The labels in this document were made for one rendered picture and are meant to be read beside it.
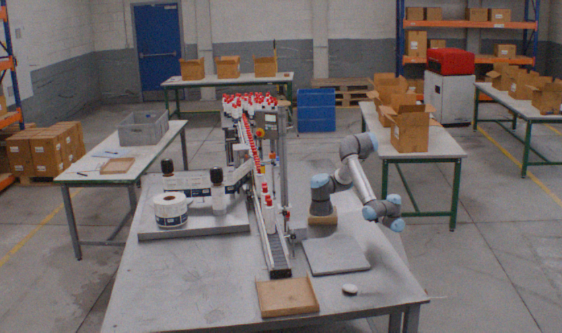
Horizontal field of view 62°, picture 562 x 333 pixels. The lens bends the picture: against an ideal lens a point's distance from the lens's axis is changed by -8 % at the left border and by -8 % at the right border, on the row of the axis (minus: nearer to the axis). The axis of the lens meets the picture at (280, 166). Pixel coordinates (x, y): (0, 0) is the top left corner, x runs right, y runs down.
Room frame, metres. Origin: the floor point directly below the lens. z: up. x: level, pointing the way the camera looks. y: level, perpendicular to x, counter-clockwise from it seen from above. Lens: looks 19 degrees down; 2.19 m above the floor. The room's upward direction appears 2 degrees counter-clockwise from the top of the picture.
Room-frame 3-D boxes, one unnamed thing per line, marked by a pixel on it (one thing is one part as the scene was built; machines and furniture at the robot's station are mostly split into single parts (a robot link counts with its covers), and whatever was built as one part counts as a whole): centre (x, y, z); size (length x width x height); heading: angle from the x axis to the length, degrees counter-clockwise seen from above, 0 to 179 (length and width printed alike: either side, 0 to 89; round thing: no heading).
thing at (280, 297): (2.02, 0.00, 0.85); 0.30 x 0.26 x 0.04; 7
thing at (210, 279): (2.87, 0.21, 0.82); 2.10 x 1.50 x 0.02; 7
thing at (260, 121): (3.12, 0.05, 1.38); 0.17 x 0.10 x 0.19; 62
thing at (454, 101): (8.08, -2.84, 0.61); 0.70 x 0.60 x 1.22; 7
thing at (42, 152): (6.24, 3.32, 0.32); 1.20 x 0.83 x 0.64; 84
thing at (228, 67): (8.65, 0.82, 0.96); 0.43 x 0.42 x 0.37; 83
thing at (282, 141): (3.07, -0.02, 1.16); 0.04 x 0.04 x 0.67; 7
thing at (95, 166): (4.06, 1.73, 0.81); 0.38 x 0.36 x 0.02; 176
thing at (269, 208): (2.59, 0.07, 0.98); 0.05 x 0.05 x 0.20
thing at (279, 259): (3.00, 0.12, 0.86); 1.65 x 0.08 x 0.04; 7
